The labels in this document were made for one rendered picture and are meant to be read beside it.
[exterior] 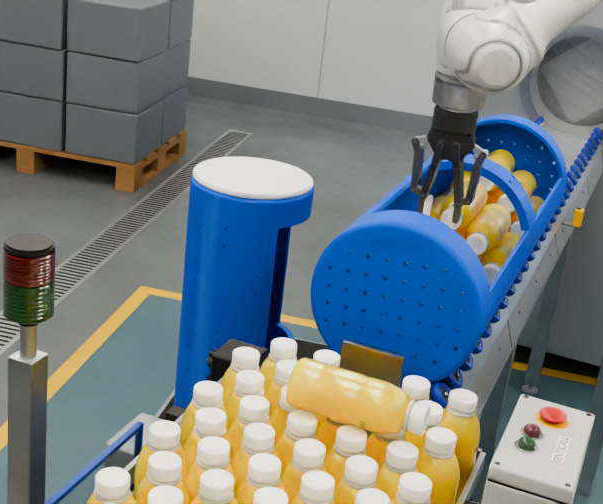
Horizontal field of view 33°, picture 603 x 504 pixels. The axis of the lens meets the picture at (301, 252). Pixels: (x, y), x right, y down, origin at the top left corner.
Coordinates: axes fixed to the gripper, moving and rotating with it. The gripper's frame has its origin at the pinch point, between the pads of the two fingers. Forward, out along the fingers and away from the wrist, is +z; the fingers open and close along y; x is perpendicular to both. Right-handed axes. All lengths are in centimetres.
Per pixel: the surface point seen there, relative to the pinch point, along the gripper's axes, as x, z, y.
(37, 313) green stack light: 71, -1, 33
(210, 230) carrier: -24, 23, 55
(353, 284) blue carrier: 24.0, 5.5, 6.7
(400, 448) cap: 60, 9, -13
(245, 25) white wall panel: -466, 60, 250
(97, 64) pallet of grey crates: -262, 54, 235
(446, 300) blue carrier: 24.1, 4.1, -8.5
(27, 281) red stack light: 72, -5, 34
